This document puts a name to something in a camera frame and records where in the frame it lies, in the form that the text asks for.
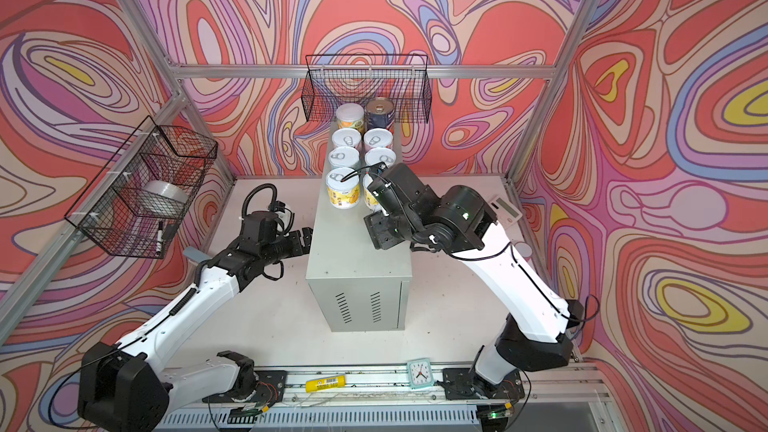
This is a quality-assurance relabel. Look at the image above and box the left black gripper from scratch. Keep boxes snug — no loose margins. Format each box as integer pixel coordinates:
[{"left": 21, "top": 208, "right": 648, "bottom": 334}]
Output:
[{"left": 259, "top": 226, "right": 321, "bottom": 269}]

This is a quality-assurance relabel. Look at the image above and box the pink label pull-tab can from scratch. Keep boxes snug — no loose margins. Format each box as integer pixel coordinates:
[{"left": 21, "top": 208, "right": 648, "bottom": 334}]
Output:
[{"left": 331, "top": 128, "right": 362, "bottom": 149}]

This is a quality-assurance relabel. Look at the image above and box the blue label tin can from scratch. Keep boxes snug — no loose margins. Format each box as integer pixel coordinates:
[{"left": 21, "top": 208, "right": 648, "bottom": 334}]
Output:
[{"left": 365, "top": 97, "right": 395, "bottom": 130}]

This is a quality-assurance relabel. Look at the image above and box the green orange peach can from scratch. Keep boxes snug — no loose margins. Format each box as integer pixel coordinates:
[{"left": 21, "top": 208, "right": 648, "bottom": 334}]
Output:
[{"left": 335, "top": 103, "right": 365, "bottom": 134}]

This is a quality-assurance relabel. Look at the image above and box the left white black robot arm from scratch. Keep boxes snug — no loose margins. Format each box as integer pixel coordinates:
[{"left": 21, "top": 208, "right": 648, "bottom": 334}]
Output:
[{"left": 77, "top": 211, "right": 313, "bottom": 431}]

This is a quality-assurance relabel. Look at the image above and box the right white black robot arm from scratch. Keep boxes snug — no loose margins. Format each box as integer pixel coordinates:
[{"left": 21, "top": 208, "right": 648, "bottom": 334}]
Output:
[{"left": 364, "top": 162, "right": 586, "bottom": 396}]

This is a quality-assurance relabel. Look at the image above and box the grey metal cabinet box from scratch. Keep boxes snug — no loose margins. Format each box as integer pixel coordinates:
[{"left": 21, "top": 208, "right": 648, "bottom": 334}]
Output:
[{"left": 304, "top": 122, "right": 413, "bottom": 333}]

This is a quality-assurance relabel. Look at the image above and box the grey blue sponge block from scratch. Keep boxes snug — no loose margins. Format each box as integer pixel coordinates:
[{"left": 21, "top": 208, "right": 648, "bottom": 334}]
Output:
[{"left": 183, "top": 246, "right": 211, "bottom": 264}]

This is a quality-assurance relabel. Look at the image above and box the pink calculator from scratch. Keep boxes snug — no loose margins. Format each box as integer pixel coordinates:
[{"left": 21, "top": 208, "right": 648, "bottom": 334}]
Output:
[{"left": 488, "top": 195, "right": 522, "bottom": 230}]

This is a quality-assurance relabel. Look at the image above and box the yellow label tag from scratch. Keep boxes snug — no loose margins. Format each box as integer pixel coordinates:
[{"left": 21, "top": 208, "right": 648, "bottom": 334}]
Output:
[{"left": 305, "top": 375, "right": 346, "bottom": 394}]

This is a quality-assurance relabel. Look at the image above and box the black marker pen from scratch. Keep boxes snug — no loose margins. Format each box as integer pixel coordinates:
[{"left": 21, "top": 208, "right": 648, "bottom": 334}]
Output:
[{"left": 155, "top": 220, "right": 166, "bottom": 258}]

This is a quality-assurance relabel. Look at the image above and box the small green alarm clock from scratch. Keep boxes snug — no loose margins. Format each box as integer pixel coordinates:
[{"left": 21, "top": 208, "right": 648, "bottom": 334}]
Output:
[{"left": 406, "top": 358, "right": 435, "bottom": 390}]

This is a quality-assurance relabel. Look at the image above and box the white tape roll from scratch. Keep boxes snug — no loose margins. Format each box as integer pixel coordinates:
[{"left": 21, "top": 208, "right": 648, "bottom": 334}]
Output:
[{"left": 143, "top": 180, "right": 189, "bottom": 203}]

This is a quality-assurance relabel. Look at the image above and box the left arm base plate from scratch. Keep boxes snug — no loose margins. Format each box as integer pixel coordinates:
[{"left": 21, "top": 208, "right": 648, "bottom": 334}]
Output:
[{"left": 202, "top": 369, "right": 288, "bottom": 406}]

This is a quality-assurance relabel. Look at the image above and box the black wire basket back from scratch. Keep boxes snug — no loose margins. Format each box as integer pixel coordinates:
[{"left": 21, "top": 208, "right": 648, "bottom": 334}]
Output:
[{"left": 301, "top": 52, "right": 432, "bottom": 124}]

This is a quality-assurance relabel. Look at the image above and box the black wire basket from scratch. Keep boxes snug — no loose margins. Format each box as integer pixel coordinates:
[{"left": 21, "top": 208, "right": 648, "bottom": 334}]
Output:
[
  {"left": 301, "top": 52, "right": 432, "bottom": 124},
  {"left": 64, "top": 117, "right": 218, "bottom": 259}
]

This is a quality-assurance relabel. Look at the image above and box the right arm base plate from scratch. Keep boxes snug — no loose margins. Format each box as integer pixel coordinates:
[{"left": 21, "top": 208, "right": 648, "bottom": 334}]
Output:
[{"left": 436, "top": 368, "right": 526, "bottom": 403}]

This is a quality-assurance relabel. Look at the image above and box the black wire basket left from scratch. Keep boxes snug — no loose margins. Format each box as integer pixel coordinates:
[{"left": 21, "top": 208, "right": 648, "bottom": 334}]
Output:
[{"left": 64, "top": 117, "right": 218, "bottom": 259}]

